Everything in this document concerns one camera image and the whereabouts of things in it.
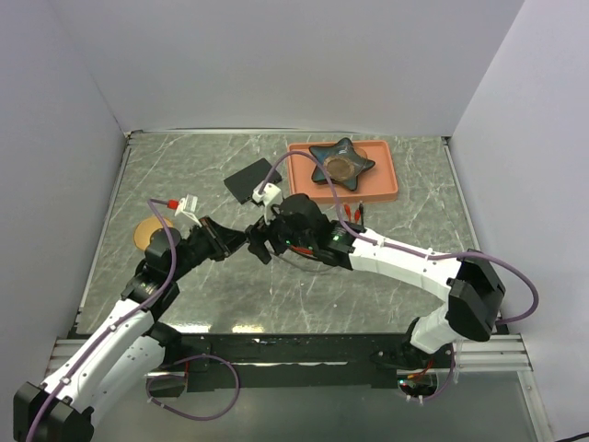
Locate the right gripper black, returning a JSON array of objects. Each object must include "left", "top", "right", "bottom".
[{"left": 246, "top": 208, "right": 315, "bottom": 265}]

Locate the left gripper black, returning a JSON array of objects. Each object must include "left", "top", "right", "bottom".
[{"left": 168, "top": 215, "right": 248, "bottom": 281}]

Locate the black network switch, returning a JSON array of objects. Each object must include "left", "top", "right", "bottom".
[{"left": 224, "top": 158, "right": 271, "bottom": 204}]

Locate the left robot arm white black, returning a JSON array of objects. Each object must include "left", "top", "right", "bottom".
[{"left": 13, "top": 217, "right": 247, "bottom": 441}]

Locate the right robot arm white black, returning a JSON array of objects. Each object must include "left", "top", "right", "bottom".
[{"left": 248, "top": 190, "right": 505, "bottom": 367}]

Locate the dark blue star dish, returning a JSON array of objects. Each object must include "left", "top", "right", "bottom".
[{"left": 309, "top": 137, "right": 375, "bottom": 192}]

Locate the salmon pink tray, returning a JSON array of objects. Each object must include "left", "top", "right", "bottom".
[{"left": 284, "top": 140, "right": 398, "bottom": 204}]

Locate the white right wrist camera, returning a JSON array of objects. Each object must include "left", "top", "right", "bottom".
[{"left": 251, "top": 183, "right": 283, "bottom": 205}]

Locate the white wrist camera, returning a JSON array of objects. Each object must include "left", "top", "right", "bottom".
[
  {"left": 251, "top": 183, "right": 283, "bottom": 205},
  {"left": 167, "top": 194, "right": 202, "bottom": 227}
]

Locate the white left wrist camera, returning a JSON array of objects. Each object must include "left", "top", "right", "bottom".
[{"left": 167, "top": 194, "right": 202, "bottom": 227}]

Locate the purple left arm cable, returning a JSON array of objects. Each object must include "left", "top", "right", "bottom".
[{"left": 25, "top": 198, "right": 180, "bottom": 442}]

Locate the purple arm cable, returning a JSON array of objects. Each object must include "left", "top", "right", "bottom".
[
  {"left": 257, "top": 151, "right": 540, "bottom": 406},
  {"left": 25, "top": 198, "right": 180, "bottom": 442}
]

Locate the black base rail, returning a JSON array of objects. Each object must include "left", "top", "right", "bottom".
[{"left": 68, "top": 321, "right": 507, "bottom": 392}]

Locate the aluminium frame rail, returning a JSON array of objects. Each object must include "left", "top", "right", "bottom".
[{"left": 44, "top": 335, "right": 533, "bottom": 377}]

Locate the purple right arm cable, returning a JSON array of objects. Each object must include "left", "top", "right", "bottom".
[{"left": 257, "top": 151, "right": 540, "bottom": 406}]

